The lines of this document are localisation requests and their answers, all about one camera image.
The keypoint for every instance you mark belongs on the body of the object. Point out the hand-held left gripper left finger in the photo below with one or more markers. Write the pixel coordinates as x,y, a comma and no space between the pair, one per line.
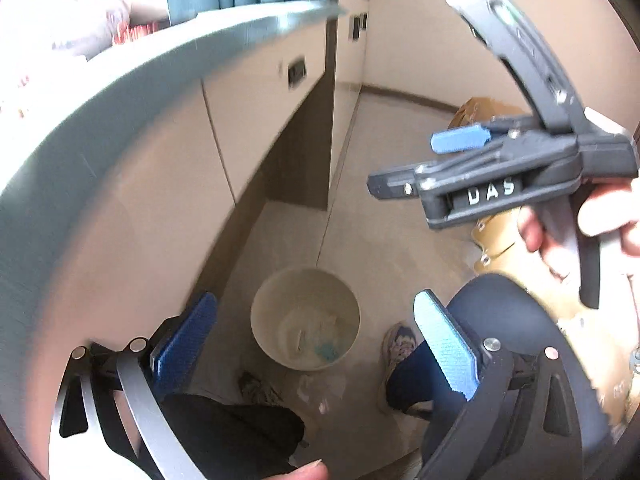
184,342

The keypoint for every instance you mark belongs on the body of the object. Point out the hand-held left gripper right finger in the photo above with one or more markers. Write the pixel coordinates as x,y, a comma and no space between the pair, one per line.
446,347

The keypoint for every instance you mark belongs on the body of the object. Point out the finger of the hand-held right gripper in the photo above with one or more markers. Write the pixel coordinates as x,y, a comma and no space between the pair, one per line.
395,182
460,140

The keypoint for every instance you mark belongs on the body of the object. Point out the person's right hand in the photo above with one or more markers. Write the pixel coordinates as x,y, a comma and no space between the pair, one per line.
612,215

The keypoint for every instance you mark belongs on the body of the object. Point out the person's left hand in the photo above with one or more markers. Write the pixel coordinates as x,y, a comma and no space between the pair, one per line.
300,471

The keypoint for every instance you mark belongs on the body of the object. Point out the brown cardboard box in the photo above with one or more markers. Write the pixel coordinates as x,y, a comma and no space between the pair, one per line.
480,110

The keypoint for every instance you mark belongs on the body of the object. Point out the person's left shoe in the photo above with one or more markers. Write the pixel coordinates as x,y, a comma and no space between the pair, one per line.
259,388

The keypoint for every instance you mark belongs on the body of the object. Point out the white round waste bin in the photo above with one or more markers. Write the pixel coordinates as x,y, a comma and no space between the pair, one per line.
280,305

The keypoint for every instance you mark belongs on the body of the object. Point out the person's left leg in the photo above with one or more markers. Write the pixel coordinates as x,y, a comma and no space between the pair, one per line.
235,435

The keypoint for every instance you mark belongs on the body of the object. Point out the blue scrap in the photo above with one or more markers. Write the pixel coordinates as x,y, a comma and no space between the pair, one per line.
327,350

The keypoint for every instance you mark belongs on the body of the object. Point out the white crumpled paper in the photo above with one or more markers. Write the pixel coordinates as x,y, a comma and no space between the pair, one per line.
302,332

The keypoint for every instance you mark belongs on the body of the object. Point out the clear plastic wrapper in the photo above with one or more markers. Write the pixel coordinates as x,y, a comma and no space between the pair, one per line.
320,391

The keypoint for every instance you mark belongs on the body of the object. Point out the tan furniture piece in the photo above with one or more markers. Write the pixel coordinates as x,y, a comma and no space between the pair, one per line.
595,350

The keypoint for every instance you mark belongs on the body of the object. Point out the grey-edged beige desk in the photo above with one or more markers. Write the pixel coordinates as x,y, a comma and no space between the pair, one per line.
150,90

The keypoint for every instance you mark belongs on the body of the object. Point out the red printed packet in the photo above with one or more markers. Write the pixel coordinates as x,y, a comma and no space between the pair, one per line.
135,32

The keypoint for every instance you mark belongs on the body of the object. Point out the black wall socket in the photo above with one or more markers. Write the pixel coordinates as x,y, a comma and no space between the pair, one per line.
356,27
296,71

